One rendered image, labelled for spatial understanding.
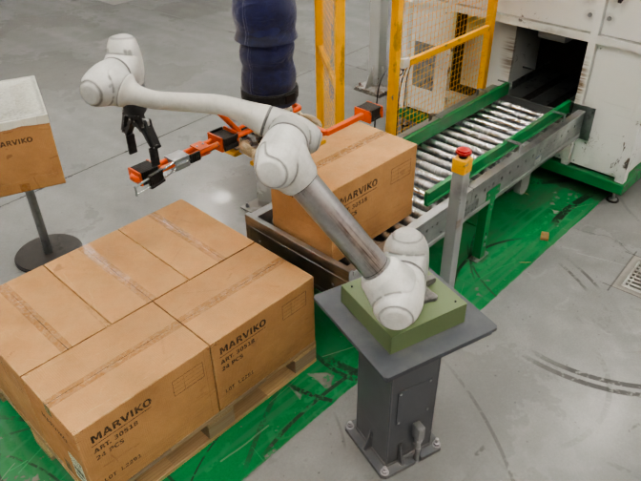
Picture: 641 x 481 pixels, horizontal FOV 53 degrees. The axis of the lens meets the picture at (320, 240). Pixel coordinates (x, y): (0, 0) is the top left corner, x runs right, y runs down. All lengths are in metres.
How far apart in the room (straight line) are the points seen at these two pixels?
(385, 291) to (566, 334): 1.76
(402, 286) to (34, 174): 2.28
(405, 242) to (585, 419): 1.43
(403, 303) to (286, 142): 0.61
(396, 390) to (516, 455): 0.73
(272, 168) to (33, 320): 1.50
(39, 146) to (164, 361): 1.51
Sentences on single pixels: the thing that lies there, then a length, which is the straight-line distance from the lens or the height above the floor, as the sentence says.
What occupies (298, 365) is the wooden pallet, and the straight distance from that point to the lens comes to 3.19.
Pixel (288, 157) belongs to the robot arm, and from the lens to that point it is 1.83.
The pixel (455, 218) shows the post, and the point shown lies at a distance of 3.09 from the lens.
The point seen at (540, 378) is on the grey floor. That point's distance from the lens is 3.37.
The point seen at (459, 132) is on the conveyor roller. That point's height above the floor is 0.52.
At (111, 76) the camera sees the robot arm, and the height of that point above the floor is 1.69.
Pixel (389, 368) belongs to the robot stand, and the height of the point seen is 0.75.
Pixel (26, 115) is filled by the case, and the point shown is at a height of 1.02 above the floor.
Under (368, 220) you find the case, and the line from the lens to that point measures 3.06.
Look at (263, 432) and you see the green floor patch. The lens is 3.02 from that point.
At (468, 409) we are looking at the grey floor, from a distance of 3.15.
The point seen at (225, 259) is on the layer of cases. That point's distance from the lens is 3.08.
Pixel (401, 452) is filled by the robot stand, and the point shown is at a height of 0.09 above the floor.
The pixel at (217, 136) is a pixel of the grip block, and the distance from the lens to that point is 2.46.
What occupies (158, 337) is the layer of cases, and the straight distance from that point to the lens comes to 2.72.
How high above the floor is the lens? 2.37
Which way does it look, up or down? 35 degrees down
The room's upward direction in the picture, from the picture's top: 1 degrees counter-clockwise
